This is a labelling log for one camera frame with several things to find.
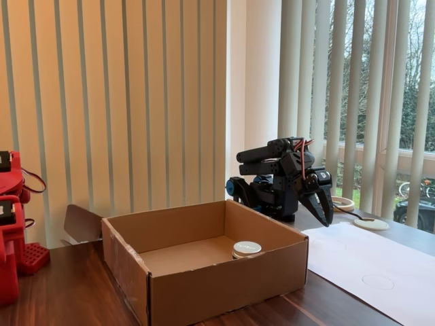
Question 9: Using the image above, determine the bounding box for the small round silver tin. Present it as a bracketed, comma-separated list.
[232, 240, 262, 260]

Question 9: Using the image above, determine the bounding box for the open brown cardboard box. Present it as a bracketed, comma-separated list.
[63, 199, 309, 326]

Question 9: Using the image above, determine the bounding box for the cream masking tape roll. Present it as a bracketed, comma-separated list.
[330, 196, 355, 213]

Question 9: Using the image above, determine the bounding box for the round white desk grommet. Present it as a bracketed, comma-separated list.
[353, 217, 391, 232]

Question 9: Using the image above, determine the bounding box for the white paper sheet with circles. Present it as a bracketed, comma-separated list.
[300, 221, 435, 326]

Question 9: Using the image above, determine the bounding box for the black parked car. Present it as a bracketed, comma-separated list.
[393, 198, 435, 234]

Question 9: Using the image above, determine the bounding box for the cream vertical blinds, window set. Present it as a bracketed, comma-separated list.
[278, 0, 435, 234]

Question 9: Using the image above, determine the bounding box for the cream vertical blinds, wide set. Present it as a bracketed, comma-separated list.
[0, 0, 227, 247]

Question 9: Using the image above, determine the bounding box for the red perforated clamp block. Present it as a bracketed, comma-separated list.
[18, 241, 52, 276]

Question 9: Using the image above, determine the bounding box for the thin black grommet cable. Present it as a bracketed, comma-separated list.
[331, 202, 370, 223]

